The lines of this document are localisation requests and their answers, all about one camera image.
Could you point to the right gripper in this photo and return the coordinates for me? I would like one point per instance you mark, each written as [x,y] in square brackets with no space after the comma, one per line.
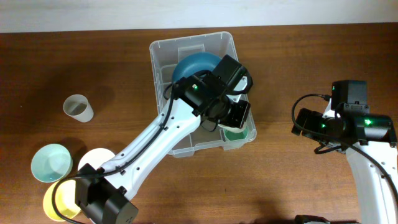
[313,117]

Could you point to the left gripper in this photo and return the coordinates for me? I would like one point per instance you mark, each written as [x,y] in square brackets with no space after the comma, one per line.
[239,121]

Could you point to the mint green plastic cup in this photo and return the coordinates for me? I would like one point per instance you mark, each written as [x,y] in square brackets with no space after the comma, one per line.
[229,136]

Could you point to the dark blue large bowl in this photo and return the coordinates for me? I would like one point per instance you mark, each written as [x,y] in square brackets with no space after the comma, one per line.
[195,63]

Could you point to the clear plastic storage bin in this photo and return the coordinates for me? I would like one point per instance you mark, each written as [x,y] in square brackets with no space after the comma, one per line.
[208,93]

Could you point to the grey plastic cup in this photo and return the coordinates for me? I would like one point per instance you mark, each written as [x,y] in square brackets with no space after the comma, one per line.
[78,107]

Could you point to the cream plastic cup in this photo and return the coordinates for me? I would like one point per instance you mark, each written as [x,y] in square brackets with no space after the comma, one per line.
[233,130]

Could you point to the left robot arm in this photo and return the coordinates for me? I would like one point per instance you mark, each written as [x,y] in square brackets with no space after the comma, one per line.
[104,195]

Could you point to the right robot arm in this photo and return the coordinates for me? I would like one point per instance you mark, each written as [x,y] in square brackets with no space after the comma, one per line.
[368,141]

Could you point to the white small bowl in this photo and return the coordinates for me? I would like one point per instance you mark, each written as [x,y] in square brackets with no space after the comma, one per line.
[95,158]

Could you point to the light teal small bowl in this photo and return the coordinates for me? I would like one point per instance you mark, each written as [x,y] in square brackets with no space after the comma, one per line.
[51,163]

